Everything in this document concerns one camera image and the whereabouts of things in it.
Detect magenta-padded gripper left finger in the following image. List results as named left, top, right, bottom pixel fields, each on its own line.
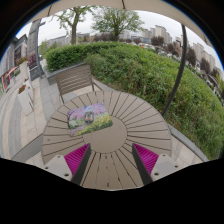
left=41, top=143, right=93, bottom=186

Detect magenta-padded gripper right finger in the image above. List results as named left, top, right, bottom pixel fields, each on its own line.
left=131, top=143, right=185, bottom=186

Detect flower print mouse pad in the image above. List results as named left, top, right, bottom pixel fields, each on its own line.
left=66, top=102, right=114, bottom=138

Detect white flower planter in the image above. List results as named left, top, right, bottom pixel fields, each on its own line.
left=16, top=83, right=35, bottom=117
left=15, top=57, right=32, bottom=85

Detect brown slatted chair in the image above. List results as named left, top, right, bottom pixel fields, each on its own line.
left=54, top=63, right=103, bottom=105

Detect green hedge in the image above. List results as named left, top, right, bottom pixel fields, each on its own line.
left=44, top=41, right=224, bottom=161

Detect dark curved umbrella pole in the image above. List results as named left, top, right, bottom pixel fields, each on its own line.
left=161, top=23, right=189, bottom=118

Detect grey sign pillar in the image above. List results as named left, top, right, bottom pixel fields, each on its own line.
left=26, top=19, right=46, bottom=82

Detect distant apartment buildings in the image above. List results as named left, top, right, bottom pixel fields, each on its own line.
left=118, top=24, right=219, bottom=73

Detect thin-crowned tree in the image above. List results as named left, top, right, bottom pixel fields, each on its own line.
left=53, top=5, right=96, bottom=46

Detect round-crowned tree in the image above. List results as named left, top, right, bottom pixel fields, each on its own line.
left=91, top=7, right=145, bottom=42

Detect beige umbrella canopy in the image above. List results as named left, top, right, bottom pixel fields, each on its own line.
left=23, top=0, right=214, bottom=48

